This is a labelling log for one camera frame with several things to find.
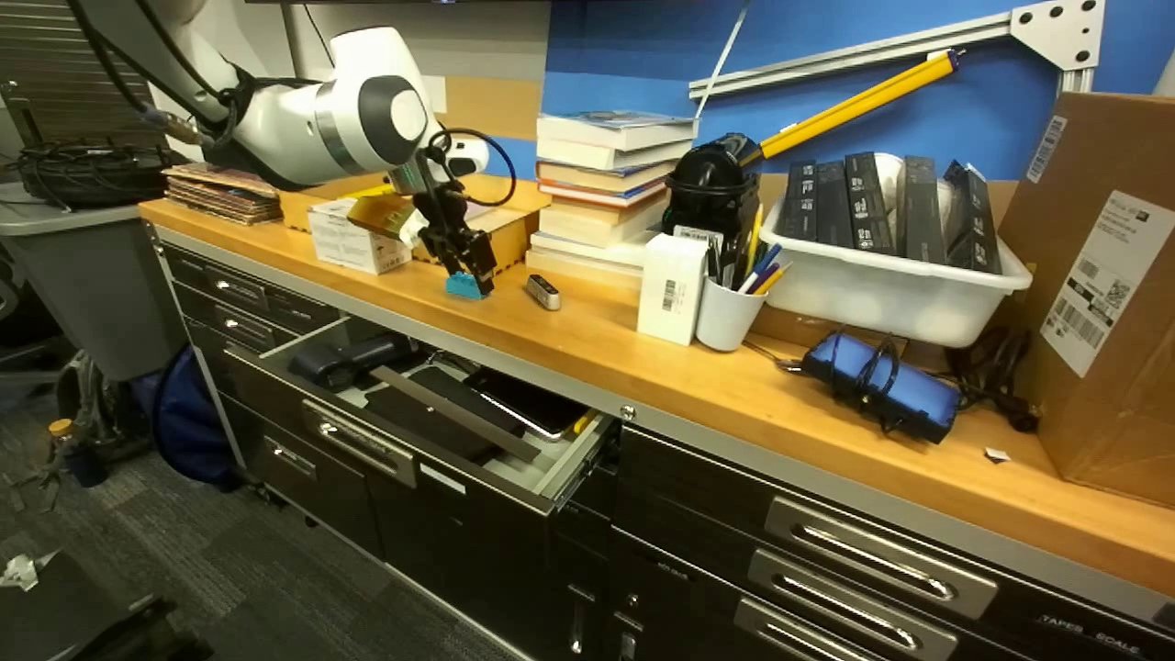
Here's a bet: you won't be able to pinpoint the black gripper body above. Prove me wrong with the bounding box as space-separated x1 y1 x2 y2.
413 175 488 265

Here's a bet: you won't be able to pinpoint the small blue object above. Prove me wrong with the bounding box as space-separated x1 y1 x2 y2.
440 269 490 303

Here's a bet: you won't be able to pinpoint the open black drawer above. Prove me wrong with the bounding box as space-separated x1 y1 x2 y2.
253 310 615 516

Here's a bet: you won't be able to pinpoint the wooden laser-cut tray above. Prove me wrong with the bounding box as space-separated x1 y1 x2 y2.
275 168 554 276

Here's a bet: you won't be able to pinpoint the small black silver device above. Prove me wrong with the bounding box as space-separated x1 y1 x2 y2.
520 272 565 315

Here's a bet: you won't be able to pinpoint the yellow flat item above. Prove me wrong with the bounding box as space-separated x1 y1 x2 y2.
346 182 426 242

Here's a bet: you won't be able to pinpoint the white printed carton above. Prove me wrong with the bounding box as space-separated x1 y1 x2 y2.
304 192 413 279

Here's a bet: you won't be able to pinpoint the pile of assorted books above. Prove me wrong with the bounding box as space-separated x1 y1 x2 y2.
524 157 680 294

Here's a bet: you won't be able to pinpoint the long black bar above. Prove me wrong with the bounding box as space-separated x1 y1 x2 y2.
363 354 542 465

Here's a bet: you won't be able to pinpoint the black tablet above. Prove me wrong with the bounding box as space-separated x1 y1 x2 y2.
465 364 592 443

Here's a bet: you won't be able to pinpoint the black rectangular case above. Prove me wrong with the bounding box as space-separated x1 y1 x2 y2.
285 329 402 396

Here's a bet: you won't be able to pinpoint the thick white book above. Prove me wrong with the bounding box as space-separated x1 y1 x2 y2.
532 107 696 171

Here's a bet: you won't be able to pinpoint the white rectangular box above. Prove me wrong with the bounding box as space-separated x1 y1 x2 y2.
630 227 717 347

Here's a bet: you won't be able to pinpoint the brown cardboard stack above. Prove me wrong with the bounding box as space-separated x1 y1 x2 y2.
159 157 291 227

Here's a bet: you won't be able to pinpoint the white pen cup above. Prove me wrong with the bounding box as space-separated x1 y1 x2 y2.
689 272 772 354

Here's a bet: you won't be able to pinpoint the bundle of coloured pens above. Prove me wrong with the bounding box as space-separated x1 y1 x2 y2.
730 233 788 299

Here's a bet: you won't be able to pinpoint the thin white rod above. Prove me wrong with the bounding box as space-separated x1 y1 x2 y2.
686 6 751 146

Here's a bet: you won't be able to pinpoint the blue bag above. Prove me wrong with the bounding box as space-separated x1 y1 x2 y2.
151 343 249 495

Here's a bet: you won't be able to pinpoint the black packaged box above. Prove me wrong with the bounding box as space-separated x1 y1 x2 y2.
896 152 956 265
773 157 850 244
841 146 912 258
938 157 1009 276

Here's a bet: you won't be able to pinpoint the grey plastic bin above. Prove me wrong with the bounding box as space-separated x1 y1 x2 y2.
0 192 189 384

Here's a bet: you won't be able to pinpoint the black workbench cabinet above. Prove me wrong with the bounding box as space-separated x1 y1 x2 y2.
151 227 1175 661

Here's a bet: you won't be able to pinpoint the white plastic tub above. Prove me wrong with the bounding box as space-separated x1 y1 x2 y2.
756 199 1034 353

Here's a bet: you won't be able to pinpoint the black yellow floor tool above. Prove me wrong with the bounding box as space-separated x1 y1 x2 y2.
39 343 159 495

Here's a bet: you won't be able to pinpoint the yellow spirit level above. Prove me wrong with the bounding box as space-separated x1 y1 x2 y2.
756 46 960 166

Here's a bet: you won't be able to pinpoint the blue pouch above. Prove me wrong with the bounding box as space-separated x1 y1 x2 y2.
798 326 969 446

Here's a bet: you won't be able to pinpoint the crumpled white paper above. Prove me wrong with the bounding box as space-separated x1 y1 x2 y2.
0 548 57 599

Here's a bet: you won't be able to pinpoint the white shipping label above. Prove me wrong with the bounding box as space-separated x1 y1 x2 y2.
1034 186 1175 383

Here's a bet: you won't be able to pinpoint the large cardboard box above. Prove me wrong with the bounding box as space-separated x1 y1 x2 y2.
996 86 1175 515

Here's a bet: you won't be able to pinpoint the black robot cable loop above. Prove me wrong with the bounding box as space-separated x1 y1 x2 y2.
426 123 520 211

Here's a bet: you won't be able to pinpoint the black drawer silver handle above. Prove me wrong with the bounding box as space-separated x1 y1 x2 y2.
162 244 313 326
615 427 1175 637
684 592 866 661
609 526 985 661
172 281 342 364

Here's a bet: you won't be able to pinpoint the black coiled cable bundle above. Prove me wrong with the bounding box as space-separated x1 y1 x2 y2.
5 78 176 211

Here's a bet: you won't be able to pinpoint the black tangled cables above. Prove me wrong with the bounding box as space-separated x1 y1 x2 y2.
957 320 1045 436

